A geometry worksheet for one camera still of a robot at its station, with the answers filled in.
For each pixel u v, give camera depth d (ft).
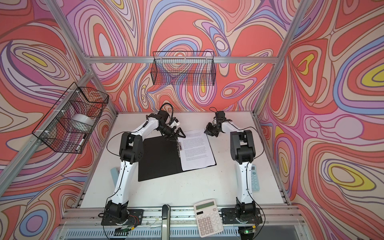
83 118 2.42
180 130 3.06
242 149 2.02
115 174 2.69
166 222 2.26
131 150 2.14
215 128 3.10
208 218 2.36
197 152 3.15
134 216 2.40
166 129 2.98
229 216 2.41
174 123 3.21
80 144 2.36
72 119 2.24
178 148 3.22
